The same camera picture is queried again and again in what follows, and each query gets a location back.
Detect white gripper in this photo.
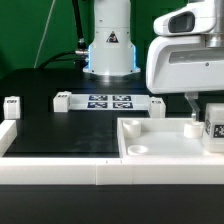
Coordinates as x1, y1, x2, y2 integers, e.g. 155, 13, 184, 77
146, 1, 224, 121

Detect white square table top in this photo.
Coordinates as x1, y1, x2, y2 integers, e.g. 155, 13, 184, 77
117, 118, 224, 159

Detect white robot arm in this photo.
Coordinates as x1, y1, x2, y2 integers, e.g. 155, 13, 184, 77
83, 0, 224, 109

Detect white marker plate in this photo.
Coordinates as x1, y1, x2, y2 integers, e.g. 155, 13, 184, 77
70, 94, 150, 111

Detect white U-shaped obstacle fence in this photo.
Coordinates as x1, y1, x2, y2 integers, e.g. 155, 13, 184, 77
0, 120, 224, 185

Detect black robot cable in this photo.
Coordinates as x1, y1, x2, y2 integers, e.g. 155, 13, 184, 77
37, 0, 90, 70

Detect thin white cable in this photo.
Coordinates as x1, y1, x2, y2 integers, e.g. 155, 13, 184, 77
33, 0, 57, 69

